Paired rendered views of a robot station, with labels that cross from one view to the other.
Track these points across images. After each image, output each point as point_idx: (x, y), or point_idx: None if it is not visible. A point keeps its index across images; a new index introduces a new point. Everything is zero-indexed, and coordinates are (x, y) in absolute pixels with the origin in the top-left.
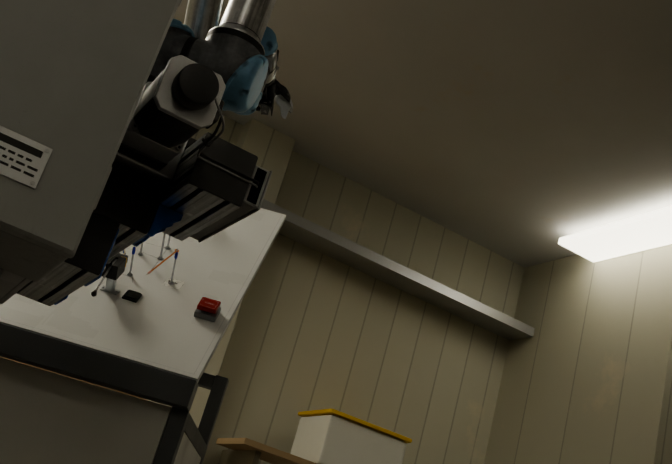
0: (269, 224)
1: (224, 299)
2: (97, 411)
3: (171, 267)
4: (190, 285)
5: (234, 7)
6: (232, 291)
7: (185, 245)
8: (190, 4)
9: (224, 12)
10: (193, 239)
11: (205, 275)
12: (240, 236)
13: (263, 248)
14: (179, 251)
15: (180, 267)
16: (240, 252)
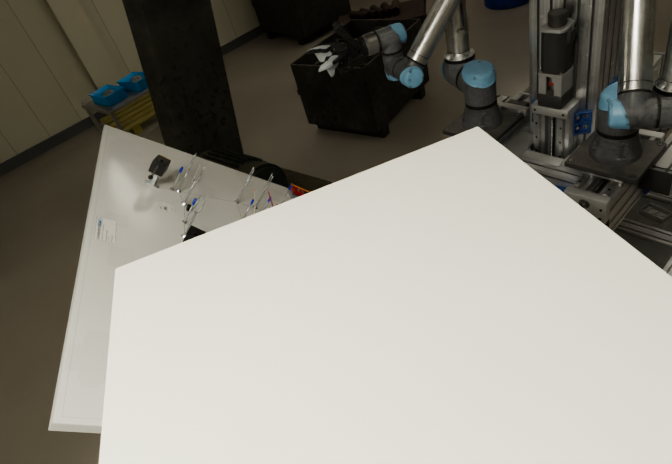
0: (136, 139)
1: (272, 186)
2: None
3: (260, 203)
4: (272, 198)
5: (469, 37)
6: (260, 181)
7: (222, 192)
8: (439, 39)
9: (466, 41)
10: (208, 186)
11: (253, 189)
12: (176, 160)
13: (185, 153)
14: (234, 196)
15: (255, 199)
16: (204, 166)
